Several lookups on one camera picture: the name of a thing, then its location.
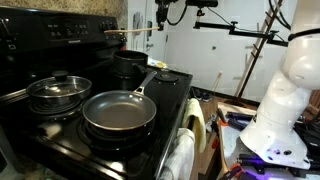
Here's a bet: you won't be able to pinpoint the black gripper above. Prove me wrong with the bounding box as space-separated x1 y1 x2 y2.
154 0 172 32

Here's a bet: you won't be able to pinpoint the wooden spoon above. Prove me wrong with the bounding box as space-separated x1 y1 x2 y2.
103 26 162 35

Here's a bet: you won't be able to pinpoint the black electric stove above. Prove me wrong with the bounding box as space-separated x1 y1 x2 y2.
0 4 194 180

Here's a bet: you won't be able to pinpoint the steel pot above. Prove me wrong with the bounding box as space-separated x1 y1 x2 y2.
26 75 93 108

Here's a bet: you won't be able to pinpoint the yellow sponge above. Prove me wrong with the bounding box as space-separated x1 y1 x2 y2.
148 57 169 70

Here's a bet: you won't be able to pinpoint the small red black bottle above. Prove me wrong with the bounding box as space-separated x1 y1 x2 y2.
119 32 128 51

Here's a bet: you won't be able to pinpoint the black saucepan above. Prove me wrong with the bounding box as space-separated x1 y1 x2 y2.
112 49 149 79

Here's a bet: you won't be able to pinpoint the pair of dark shoes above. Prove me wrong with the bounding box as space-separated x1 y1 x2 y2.
193 88 213 103

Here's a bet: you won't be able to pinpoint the wooden ladder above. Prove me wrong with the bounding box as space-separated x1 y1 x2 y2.
234 0 283 99

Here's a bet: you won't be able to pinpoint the black frying pan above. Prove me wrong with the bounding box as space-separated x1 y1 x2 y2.
82 70 158 132

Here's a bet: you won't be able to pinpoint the yellow towel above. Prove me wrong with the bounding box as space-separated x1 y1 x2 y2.
181 98 208 154

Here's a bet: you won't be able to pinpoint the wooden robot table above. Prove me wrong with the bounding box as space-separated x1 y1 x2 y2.
216 101 320 180

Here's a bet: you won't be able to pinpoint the orange black clamp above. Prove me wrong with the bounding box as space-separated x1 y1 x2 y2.
215 108 231 128
218 163 244 180

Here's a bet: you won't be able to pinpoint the dark blue black tool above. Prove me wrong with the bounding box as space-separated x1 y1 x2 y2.
226 111 258 132

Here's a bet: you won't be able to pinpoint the white towel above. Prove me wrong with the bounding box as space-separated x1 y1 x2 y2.
159 127 196 180

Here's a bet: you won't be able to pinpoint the grey wall-mounted device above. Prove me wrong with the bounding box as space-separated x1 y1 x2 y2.
132 11 144 36

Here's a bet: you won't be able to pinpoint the black stereo camera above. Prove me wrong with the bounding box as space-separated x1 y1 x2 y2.
184 0 219 8

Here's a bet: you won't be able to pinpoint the black camera mount boom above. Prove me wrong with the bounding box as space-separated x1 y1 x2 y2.
193 7 289 47

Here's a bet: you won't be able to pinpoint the black floor cables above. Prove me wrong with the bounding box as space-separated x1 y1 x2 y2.
293 116 320 158

